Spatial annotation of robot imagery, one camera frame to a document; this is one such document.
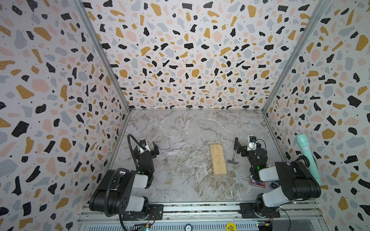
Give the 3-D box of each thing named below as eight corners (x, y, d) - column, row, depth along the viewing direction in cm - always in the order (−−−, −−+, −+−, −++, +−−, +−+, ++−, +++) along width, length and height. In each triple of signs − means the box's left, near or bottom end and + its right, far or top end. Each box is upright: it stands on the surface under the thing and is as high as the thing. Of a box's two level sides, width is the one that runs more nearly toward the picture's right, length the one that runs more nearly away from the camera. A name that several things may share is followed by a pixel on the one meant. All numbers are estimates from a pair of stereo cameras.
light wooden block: (213, 176, 88) (214, 173, 85) (210, 147, 102) (211, 144, 98) (225, 176, 88) (227, 173, 85) (221, 147, 102) (222, 144, 98)
